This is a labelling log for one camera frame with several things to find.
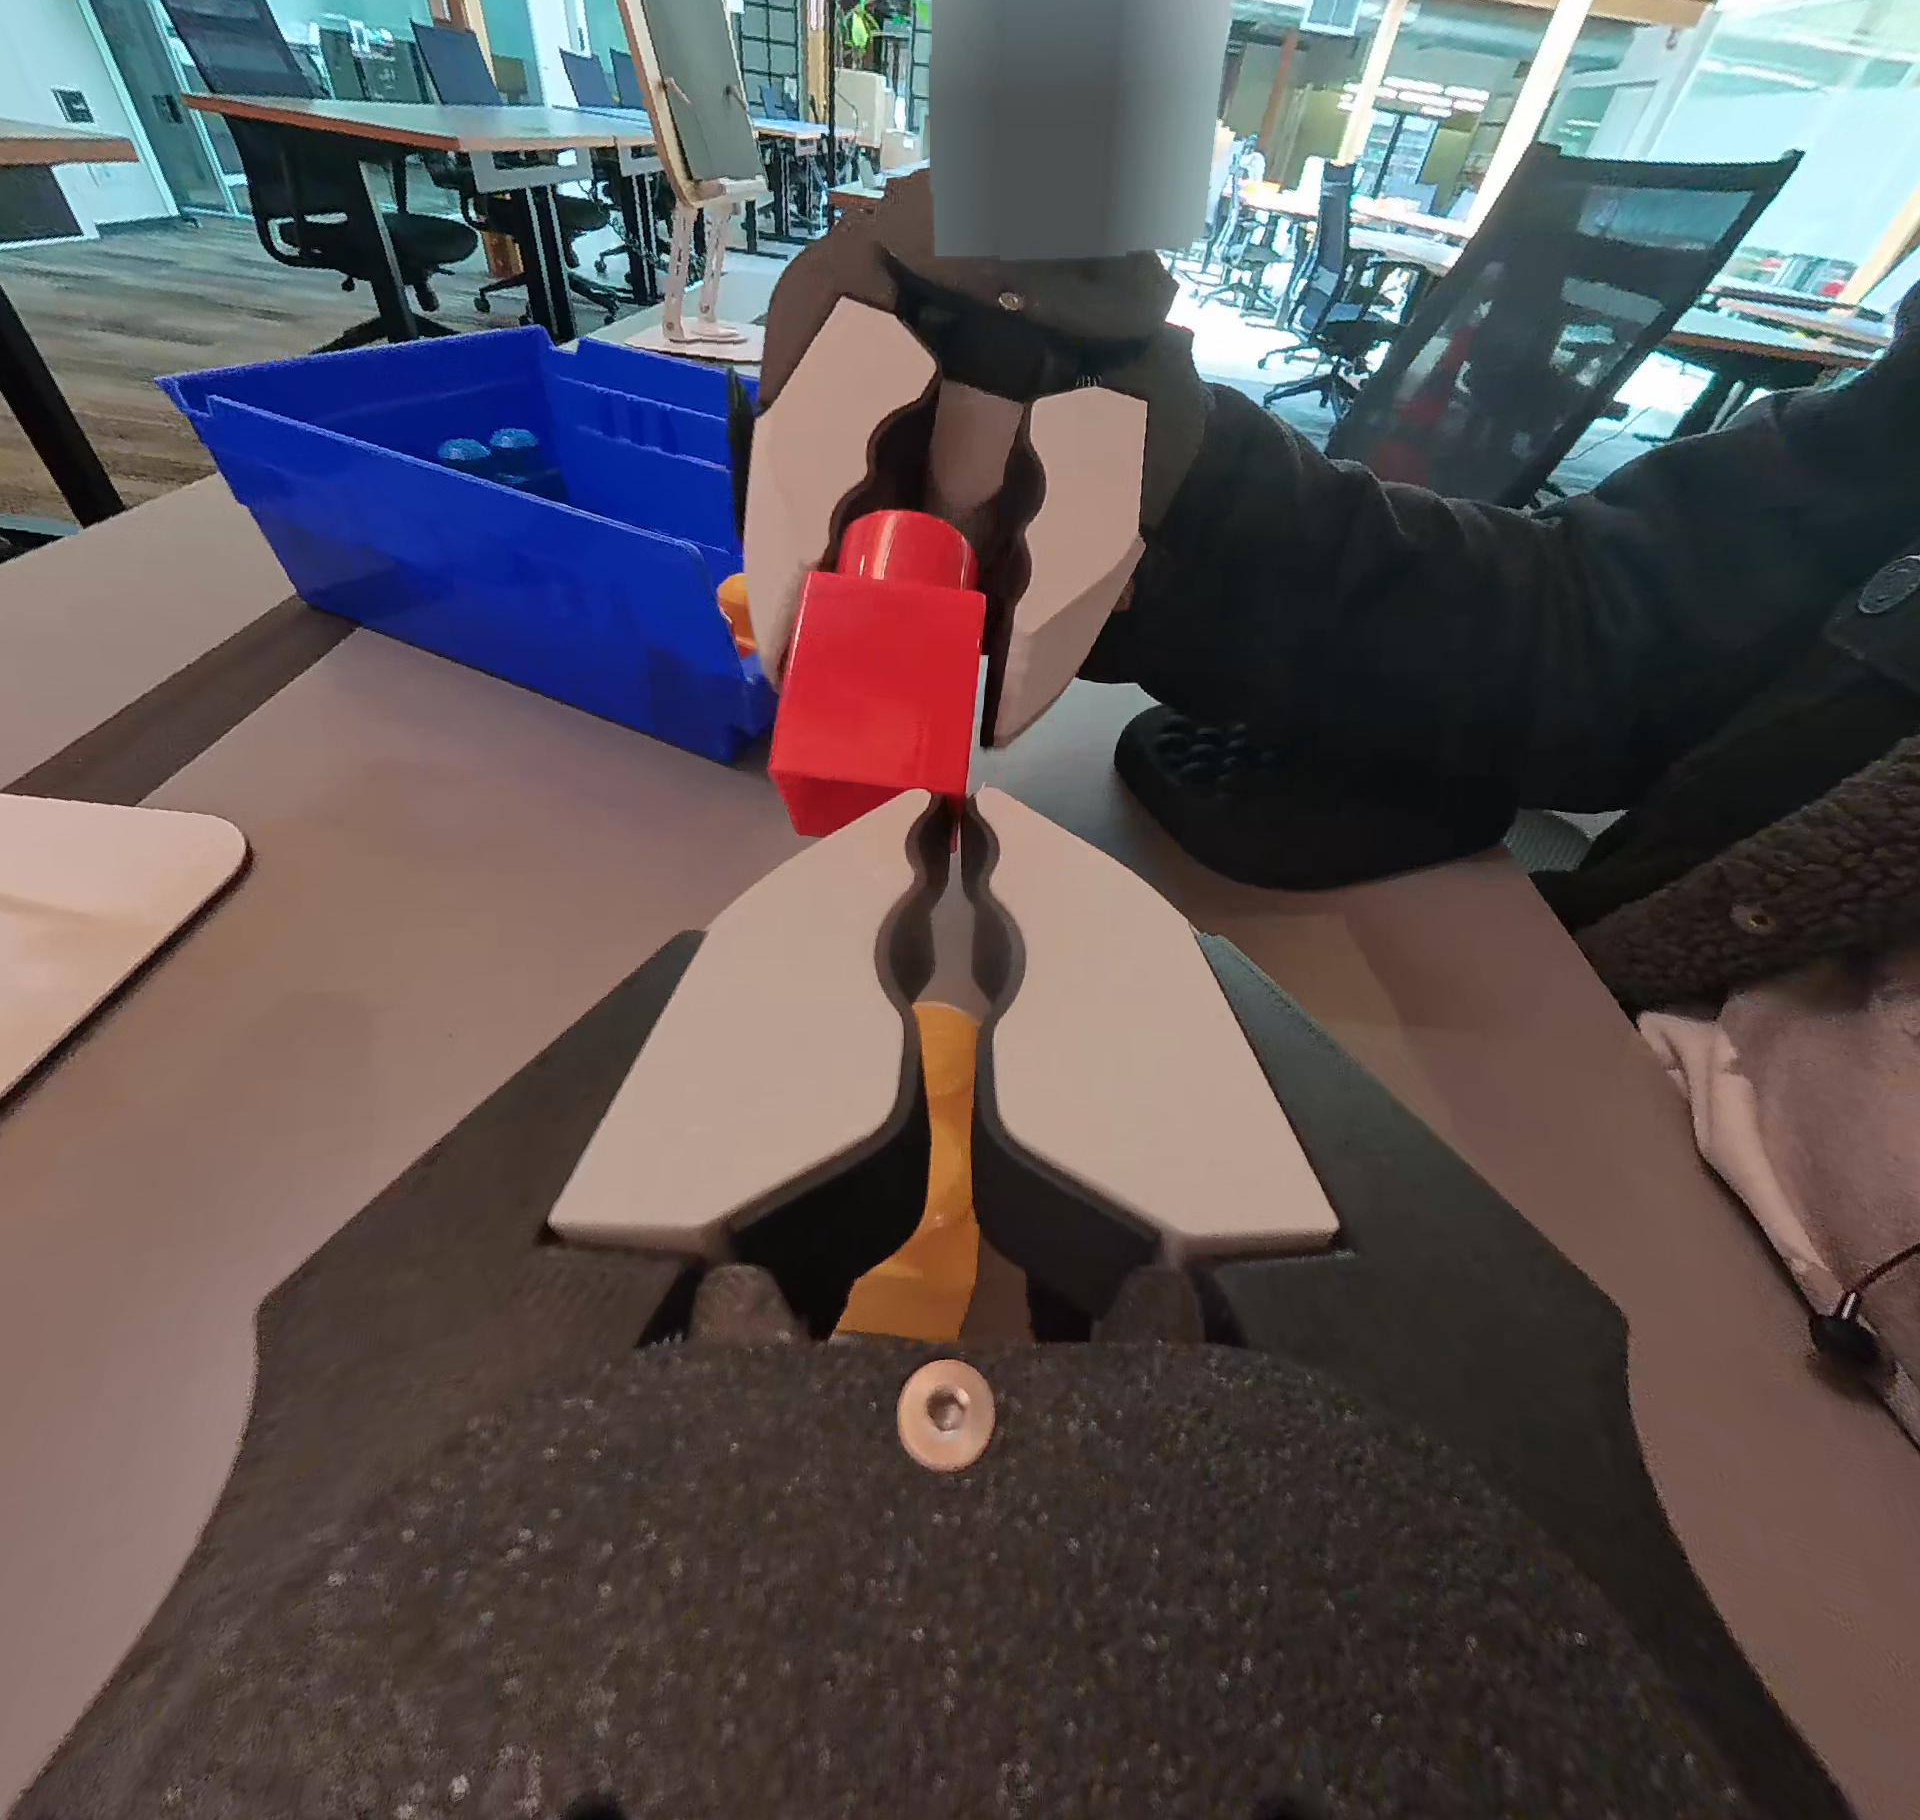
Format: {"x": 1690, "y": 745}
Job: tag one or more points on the yellow mega block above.
{"x": 734, "y": 613}
{"x": 947, "y": 1099}

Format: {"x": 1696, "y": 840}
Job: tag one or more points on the person's right forearm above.
{"x": 1426, "y": 622}

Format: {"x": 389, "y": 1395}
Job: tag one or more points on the pale pink cloth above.
{"x": 1816, "y": 1099}

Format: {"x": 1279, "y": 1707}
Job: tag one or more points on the blue plastic bin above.
{"x": 451, "y": 575}

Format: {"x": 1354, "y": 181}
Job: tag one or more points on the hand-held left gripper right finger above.
{"x": 1156, "y": 1084}

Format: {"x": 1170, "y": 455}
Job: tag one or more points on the dark fleece garment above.
{"x": 1755, "y": 889}

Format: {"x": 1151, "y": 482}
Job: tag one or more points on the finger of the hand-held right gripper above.
{"x": 1089, "y": 532}
{"x": 810, "y": 442}

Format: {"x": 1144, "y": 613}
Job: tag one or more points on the black mesh office chair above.
{"x": 1574, "y": 319}

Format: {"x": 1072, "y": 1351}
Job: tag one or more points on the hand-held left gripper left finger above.
{"x": 752, "y": 1084}

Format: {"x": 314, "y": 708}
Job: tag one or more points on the black wrist rest pad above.
{"x": 1231, "y": 799}

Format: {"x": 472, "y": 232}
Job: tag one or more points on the red mega block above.
{"x": 871, "y": 695}

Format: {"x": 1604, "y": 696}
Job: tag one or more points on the brown wooden desk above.
{"x": 59, "y": 148}
{"x": 419, "y": 125}

